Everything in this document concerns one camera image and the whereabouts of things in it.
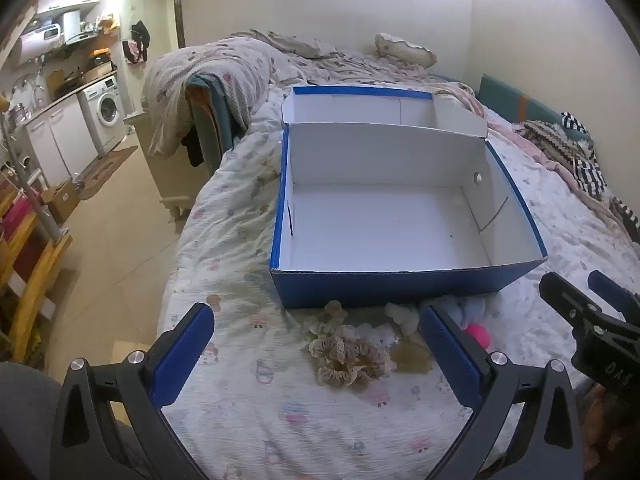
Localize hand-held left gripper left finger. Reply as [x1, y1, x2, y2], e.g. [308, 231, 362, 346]
[49, 302, 216, 480]

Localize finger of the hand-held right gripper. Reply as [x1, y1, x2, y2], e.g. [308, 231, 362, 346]
[587, 270, 640, 318]
[539, 272, 606, 333]

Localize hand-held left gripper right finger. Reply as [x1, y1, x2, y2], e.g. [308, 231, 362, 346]
[419, 304, 586, 480]

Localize pink fluffy ball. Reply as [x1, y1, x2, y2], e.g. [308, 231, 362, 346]
[465, 324, 492, 350]

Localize light blue fluffy scrunchie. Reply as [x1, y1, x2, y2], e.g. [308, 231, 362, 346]
[440, 296, 488, 328]

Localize cream plush toy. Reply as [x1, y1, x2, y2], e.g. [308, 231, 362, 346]
[384, 302, 421, 336]

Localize blue cardboard box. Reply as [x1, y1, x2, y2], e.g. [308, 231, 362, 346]
[269, 85, 549, 309]

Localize tan soft pad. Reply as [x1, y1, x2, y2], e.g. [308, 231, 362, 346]
[390, 340, 435, 375]

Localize black white striped cloth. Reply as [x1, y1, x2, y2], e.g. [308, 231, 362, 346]
[560, 111, 640, 241]

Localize small beige ruffled scrunchie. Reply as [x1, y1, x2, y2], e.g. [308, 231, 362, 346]
[304, 301, 349, 336]

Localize knitted striped cloth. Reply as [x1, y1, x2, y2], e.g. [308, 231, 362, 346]
[515, 120, 596, 166]

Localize person's grey pants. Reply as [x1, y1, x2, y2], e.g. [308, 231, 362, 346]
[0, 360, 68, 480]

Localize beige cabinet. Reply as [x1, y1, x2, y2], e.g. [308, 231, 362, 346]
[124, 110, 211, 221]

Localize brown floor mat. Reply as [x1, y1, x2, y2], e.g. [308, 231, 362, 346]
[75, 145, 139, 202]

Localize teal cushion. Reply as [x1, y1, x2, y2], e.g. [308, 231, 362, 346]
[477, 74, 591, 136]

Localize pink bag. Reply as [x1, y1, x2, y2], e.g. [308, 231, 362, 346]
[0, 192, 36, 241]

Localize teal hanging clothing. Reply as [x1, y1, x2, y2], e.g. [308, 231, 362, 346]
[182, 74, 251, 168]

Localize white kitchen cabinet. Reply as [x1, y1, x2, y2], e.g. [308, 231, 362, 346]
[25, 94, 101, 188]

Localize white washing machine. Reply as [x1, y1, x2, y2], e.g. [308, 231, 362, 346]
[80, 76, 130, 157]

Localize beige printed quilt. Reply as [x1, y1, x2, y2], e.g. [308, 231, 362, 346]
[141, 30, 481, 161]

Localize cream ruffled pillow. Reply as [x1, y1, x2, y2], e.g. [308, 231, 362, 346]
[375, 33, 437, 67]

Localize hanging clothes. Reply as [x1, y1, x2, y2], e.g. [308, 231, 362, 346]
[122, 20, 152, 66]

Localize white water heater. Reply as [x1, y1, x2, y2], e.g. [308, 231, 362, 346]
[10, 22, 66, 67]

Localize range hood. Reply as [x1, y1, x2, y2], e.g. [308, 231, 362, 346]
[62, 9, 93, 46]

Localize white wall cabinet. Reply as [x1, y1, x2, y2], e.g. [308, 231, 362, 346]
[35, 0, 101, 16]

